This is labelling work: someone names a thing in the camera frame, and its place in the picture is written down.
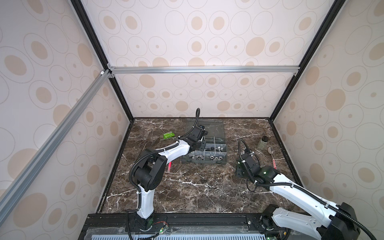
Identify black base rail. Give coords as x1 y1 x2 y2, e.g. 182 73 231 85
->
79 213 291 240

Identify metal tongs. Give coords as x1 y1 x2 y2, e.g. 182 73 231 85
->
135 137 160 163

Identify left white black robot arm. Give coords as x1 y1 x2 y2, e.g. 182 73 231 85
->
129 108 208 231

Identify grey compartment organizer box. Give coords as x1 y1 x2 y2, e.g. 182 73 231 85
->
181 119 227 165

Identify green snack packet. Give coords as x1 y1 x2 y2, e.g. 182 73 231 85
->
163 132 175 140

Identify silver hex nuts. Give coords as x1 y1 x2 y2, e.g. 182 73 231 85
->
210 156 223 161

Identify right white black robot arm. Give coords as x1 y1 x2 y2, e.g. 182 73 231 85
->
237 139 376 240

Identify horizontal aluminium frame bar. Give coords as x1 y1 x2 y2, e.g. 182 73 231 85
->
102 65 300 76

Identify small spice jar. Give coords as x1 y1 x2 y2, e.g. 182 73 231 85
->
257 136 269 151

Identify pink handled spoon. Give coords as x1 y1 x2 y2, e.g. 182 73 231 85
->
268 147 277 169

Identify diagonal aluminium frame bar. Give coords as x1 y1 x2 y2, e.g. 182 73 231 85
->
1 69 111 224

